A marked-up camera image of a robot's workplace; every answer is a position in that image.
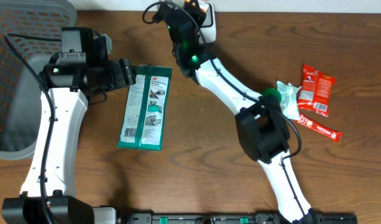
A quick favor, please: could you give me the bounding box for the small red stick packet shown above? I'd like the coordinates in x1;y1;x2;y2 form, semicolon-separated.
296;114;342;142

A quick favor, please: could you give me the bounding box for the white barcode scanner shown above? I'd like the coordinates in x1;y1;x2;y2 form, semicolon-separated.
201;1;217;44

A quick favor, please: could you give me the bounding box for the green lid seasoning jar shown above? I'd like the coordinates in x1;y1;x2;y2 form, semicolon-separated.
262;88;282;104

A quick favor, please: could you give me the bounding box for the grey plastic mesh basket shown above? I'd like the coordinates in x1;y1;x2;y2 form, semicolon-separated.
0;0;77;160

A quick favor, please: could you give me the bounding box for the pale green tissue pack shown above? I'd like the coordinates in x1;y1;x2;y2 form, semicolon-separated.
277;81;301;121

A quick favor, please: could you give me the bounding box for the red snack bag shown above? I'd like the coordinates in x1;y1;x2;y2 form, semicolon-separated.
297;64;336;117

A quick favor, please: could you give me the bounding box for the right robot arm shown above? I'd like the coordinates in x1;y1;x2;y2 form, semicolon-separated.
152;1;316;223

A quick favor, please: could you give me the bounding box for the small orange carton box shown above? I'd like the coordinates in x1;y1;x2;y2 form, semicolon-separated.
184;0;210;13

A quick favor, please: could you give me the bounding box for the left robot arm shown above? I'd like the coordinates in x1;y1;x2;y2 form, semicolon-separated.
2;27;136;223

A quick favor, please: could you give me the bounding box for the green white packet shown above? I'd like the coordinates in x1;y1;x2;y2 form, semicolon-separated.
117;65;172;151

